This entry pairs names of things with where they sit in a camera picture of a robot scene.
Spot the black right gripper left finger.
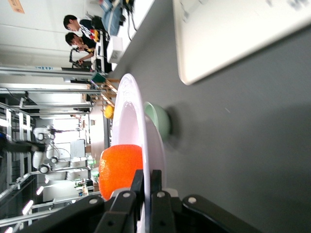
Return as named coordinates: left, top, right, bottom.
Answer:
left=14, top=169, right=144, bottom=233

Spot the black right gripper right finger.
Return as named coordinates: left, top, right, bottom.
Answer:
left=149, top=169, right=263, bottom=233

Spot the orange fruit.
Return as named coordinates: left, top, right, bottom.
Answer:
left=98, top=144, right=143, bottom=201

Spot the white round plate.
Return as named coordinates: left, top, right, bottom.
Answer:
left=110, top=73, right=167, bottom=233

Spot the pale green bowl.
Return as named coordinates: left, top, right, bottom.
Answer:
left=143, top=101, right=172, bottom=143

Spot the yellow mug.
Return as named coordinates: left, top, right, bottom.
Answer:
left=103, top=104, right=115, bottom=119

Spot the wooden mug rack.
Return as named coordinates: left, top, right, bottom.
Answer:
left=89, top=78, right=121, bottom=107

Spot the green box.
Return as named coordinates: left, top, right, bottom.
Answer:
left=91, top=72, right=107, bottom=83

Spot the white cardboard box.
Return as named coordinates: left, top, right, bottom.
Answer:
left=106, top=36, right=124, bottom=64

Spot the person with dark hair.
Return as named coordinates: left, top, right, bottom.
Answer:
left=63, top=14, right=107, bottom=36
left=65, top=32, right=97, bottom=63

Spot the cream tray with bear print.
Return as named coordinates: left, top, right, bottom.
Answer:
left=172, top=0, right=311, bottom=85

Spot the blue bag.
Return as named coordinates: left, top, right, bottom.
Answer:
left=101, top=4, right=125, bottom=36

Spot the white background table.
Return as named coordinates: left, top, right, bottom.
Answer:
left=96, top=0, right=156, bottom=73

